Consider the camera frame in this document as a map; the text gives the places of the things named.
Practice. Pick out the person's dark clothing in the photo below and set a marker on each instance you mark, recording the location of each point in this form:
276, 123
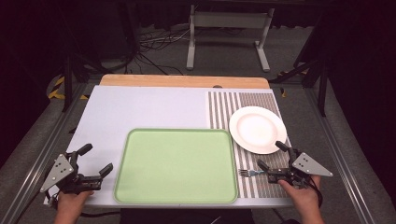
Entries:
186, 216

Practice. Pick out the light green tray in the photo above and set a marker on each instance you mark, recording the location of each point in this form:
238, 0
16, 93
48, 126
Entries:
177, 166

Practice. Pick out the white table cover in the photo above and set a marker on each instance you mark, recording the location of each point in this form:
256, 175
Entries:
140, 105

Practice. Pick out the dark stand leg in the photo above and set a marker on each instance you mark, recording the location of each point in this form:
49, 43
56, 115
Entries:
67, 84
322, 87

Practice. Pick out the aluminium frame rail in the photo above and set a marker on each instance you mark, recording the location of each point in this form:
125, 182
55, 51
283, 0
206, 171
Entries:
339, 155
40, 155

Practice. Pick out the person's right hand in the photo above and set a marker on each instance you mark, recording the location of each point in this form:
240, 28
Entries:
300, 194

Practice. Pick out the grey metal stand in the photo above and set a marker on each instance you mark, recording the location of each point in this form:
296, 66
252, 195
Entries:
229, 20

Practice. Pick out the wooden table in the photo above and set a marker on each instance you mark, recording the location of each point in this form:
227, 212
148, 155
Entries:
174, 81

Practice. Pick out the yellow black floor tape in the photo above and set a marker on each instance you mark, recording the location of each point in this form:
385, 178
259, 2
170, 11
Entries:
56, 88

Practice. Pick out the striped placemat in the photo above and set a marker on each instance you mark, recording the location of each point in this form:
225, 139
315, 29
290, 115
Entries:
224, 107

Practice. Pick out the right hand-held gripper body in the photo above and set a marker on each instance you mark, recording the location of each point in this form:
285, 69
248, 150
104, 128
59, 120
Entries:
308, 165

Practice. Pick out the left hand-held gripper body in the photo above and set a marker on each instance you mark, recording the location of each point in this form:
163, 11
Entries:
58, 173

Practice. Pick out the person's left hand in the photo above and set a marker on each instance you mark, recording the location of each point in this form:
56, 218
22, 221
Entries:
72, 202

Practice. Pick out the white round plate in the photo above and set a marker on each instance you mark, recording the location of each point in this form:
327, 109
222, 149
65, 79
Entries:
257, 129

